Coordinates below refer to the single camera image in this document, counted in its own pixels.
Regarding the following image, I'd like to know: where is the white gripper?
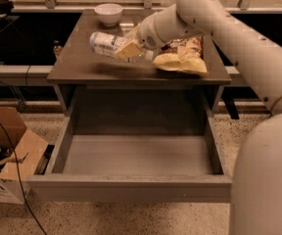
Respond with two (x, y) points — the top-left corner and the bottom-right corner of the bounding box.
(115, 15), (165, 61)

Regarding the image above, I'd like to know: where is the blue plastic bottle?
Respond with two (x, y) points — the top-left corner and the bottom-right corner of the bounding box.
(89, 31), (159, 63)

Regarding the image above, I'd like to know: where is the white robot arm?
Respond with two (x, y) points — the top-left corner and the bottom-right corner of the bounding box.
(116, 0), (282, 235)

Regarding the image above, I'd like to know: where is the grey cabinet with counter top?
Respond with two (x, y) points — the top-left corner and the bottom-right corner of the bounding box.
(48, 10), (231, 110)

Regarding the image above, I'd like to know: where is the open grey top drawer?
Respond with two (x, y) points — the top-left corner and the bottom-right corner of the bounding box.
(28, 87), (232, 203)

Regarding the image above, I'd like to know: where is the white ceramic bowl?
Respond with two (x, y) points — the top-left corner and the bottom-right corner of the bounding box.
(94, 3), (123, 26)

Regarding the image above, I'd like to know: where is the yellow brown chip bag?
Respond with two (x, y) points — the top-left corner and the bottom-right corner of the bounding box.
(153, 37), (208, 74)

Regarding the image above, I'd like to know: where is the cardboard box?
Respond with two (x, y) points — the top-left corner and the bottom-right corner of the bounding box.
(0, 107), (48, 205)

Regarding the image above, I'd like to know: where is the black cable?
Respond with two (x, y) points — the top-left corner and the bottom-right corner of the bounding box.
(0, 64), (49, 235)

